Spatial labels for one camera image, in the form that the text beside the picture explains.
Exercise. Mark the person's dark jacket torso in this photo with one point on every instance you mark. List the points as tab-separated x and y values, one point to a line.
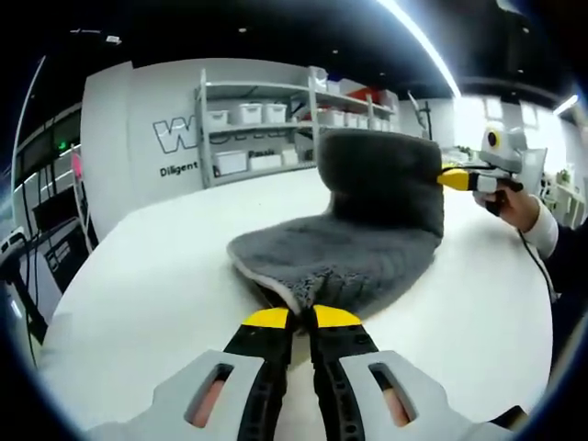
572	331

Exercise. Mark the white office chair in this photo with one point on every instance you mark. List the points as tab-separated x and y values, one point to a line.
535	165

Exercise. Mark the ceiling air vent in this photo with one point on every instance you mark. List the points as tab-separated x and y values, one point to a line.
510	5

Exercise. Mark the green potted plant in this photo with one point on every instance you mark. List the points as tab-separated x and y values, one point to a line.
562	177

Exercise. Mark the ceiling light strip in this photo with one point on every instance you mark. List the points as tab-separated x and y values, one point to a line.
567	105
422	37

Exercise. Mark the black monitor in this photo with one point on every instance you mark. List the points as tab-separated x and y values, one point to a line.
50	211

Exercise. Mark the grey towel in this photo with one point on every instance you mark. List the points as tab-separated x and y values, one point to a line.
367	257

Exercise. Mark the black floor stand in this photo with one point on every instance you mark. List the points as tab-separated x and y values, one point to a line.
428	124

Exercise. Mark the pink tag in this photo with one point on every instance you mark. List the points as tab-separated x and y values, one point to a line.
78	166

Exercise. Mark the green lit sign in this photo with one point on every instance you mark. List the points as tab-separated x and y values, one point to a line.
60	146

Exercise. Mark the person's right hand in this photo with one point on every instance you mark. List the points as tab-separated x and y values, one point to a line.
516	206

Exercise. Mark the grey metal shelving unit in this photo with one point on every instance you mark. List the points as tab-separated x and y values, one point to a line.
203	138

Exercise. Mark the small white desk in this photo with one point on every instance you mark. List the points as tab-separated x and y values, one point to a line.
569	197

